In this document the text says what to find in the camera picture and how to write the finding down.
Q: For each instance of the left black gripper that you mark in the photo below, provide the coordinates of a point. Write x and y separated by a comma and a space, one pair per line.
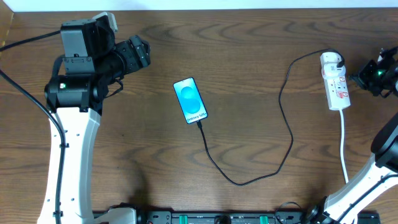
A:
138, 50

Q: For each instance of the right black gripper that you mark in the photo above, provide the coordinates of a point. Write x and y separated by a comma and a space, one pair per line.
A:
363, 76

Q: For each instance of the blue Galaxy smartphone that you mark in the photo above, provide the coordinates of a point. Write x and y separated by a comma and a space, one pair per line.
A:
190, 100

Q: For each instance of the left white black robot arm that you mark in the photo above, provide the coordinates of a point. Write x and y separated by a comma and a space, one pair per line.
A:
79, 84

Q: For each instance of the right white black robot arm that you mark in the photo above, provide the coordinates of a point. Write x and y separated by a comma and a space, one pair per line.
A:
380, 172

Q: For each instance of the white charger adapter plug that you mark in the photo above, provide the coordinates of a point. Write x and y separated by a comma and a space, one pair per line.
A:
332, 65

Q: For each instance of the white power strip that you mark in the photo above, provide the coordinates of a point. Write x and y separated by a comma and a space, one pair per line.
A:
337, 93

